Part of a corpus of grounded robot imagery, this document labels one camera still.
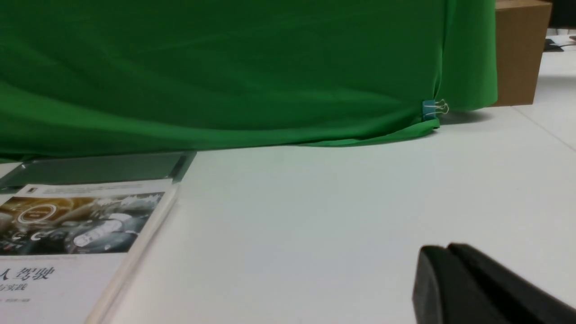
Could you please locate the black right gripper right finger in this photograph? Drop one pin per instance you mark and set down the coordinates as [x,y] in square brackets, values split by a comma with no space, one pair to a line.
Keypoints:
[518,300]

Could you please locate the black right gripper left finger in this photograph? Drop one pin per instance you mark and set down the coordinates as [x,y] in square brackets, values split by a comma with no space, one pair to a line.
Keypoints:
[445,292]

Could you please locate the blue binder clip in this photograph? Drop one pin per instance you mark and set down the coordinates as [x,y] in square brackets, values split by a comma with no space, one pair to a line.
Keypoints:
[432,108]

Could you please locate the brown cardboard box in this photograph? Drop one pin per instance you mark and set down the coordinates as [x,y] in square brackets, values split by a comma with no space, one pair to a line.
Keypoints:
[521,27]

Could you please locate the white self-driving textbook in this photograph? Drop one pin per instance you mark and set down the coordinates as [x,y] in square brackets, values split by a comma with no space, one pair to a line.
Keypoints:
[68,251]

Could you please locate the green backdrop cloth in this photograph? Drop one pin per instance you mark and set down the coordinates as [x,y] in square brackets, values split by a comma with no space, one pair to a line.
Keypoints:
[98,77]

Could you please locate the metal desk cable hatch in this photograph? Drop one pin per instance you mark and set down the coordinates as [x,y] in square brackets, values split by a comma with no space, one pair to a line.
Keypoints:
[99,169]

